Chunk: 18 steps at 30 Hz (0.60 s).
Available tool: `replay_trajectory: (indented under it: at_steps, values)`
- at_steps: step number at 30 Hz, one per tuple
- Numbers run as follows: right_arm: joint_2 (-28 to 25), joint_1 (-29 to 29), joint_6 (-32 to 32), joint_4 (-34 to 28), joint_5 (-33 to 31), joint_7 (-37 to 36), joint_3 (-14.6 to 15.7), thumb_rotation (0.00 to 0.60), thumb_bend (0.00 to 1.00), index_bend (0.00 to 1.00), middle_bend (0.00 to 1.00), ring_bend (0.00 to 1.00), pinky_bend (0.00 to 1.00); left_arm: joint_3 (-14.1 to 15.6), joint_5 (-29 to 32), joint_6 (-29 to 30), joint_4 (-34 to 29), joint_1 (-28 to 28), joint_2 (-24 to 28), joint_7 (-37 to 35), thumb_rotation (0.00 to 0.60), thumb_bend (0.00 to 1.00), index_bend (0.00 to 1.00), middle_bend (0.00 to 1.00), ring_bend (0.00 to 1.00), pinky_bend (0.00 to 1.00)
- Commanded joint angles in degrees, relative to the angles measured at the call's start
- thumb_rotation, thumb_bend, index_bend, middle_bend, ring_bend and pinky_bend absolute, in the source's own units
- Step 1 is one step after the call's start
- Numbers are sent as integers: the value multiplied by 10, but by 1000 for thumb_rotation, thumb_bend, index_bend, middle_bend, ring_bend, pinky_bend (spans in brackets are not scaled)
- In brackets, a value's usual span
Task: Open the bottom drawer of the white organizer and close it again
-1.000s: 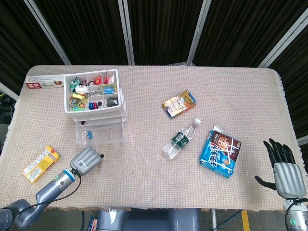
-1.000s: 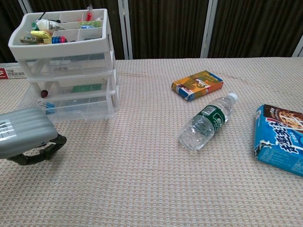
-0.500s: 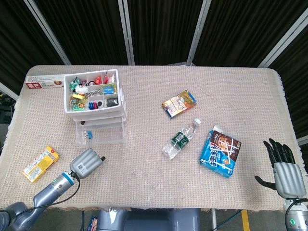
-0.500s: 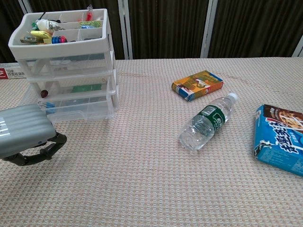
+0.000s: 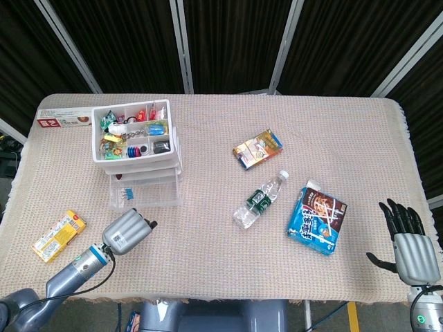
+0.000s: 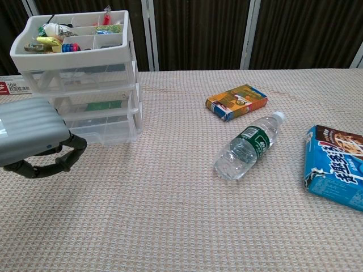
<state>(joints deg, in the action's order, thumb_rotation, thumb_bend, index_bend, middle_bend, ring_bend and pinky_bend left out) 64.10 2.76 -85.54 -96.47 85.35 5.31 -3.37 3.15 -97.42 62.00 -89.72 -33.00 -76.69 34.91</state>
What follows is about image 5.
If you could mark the blue packet on floor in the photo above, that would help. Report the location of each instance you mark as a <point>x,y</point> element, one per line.
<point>134,321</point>

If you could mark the clear plastic drawer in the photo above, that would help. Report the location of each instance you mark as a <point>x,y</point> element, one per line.
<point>138,166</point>
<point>152,193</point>
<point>149,172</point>

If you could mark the green candy packet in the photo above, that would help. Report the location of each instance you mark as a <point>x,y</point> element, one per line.
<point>108,119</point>

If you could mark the yellow wrapped candy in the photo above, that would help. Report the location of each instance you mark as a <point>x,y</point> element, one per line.
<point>111,137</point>

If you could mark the long red and white box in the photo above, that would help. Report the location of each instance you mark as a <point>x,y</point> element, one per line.
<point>62,117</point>

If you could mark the grey robot torso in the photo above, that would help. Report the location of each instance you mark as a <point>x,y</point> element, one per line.
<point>214,318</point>

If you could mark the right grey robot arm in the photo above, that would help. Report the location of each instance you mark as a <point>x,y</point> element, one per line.
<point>429,311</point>

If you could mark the yellow snack box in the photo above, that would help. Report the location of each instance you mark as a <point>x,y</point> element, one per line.
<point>59,237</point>

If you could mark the beige woven tablecloth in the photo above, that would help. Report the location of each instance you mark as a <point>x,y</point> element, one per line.
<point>207,259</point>

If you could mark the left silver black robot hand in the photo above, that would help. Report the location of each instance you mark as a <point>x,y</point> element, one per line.
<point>126,231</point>

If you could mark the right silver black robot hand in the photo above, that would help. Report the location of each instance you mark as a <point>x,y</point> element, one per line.
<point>415,256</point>

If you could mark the pink white wrapped candy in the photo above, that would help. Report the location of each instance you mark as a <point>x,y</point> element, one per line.
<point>161,113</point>

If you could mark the metal table leg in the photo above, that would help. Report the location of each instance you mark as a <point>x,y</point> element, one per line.
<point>307,314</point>

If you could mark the green patterned snack packet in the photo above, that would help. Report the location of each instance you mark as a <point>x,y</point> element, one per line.
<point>155,129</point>

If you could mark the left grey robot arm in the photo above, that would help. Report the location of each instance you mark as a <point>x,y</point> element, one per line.
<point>76,269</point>

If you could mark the red white wrapped candy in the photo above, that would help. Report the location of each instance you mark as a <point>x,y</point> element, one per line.
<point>152,112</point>

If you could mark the row of coloured plastic discs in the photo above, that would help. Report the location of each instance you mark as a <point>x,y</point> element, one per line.
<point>133,152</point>

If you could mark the blue chocolate biscuit stick box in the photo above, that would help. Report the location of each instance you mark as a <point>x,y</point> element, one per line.
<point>316,221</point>

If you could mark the white tape roll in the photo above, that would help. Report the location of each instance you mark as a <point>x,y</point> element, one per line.
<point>144,150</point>

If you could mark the dark folding partition screen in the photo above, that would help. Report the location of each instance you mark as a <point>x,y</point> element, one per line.
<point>235,45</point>

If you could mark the white drawer organizer box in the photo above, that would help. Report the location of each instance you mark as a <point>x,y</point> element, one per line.
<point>131,159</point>

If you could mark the blue binder clips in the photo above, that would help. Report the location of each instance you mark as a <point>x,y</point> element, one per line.
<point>127,193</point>

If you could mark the colourful wrapped candy pile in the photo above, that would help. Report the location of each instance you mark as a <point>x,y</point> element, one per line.
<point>112,152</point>

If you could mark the clear water bottle green label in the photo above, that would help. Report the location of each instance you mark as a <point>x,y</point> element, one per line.
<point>257,202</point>

